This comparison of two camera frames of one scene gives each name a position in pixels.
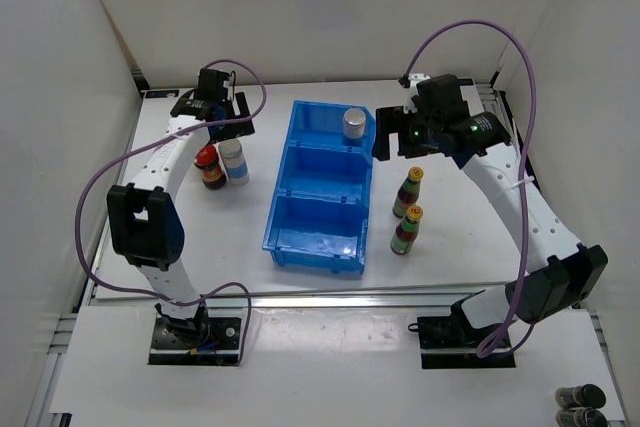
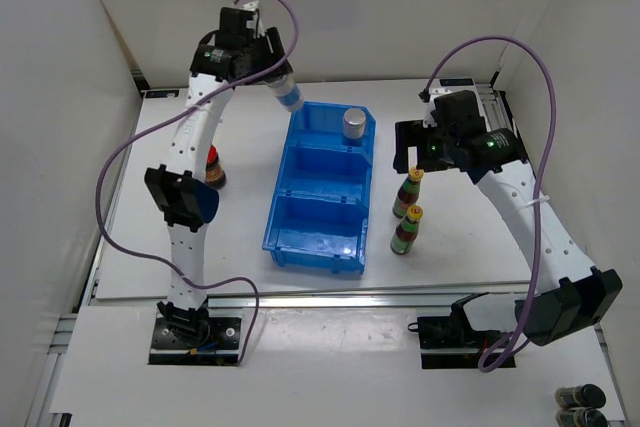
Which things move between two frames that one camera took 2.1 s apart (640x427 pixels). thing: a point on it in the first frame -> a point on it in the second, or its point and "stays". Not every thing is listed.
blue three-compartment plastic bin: [319, 218] stays
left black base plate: [218, 341] stays
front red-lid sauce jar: [207, 159] stays
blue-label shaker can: [234, 161] -> [287, 92]
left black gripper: [234, 130] -> [276, 44]
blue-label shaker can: [354, 123] stays
